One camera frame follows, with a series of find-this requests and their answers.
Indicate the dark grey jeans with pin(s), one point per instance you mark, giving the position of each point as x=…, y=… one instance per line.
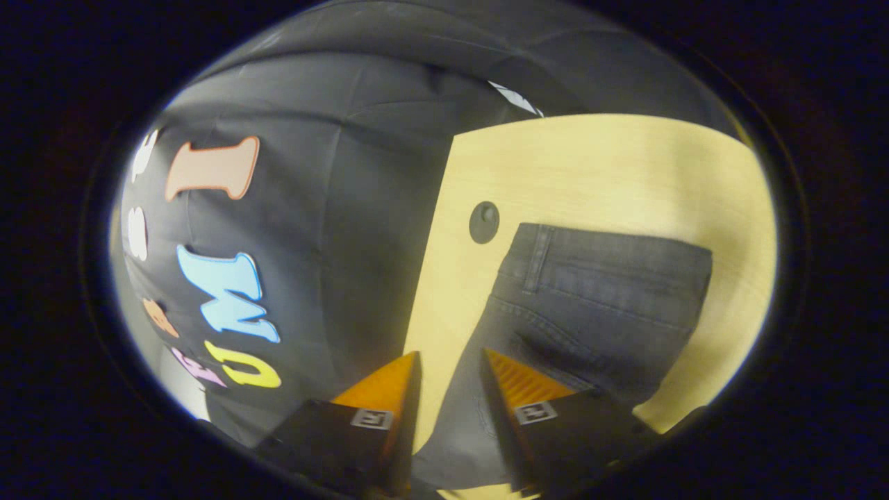
x=590, y=305

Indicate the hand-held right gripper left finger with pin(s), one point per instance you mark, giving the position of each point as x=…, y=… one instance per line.
x=408, y=451

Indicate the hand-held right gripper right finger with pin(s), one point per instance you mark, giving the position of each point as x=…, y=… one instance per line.
x=503, y=437

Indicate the round black table hole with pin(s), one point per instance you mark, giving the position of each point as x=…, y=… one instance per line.
x=484, y=222

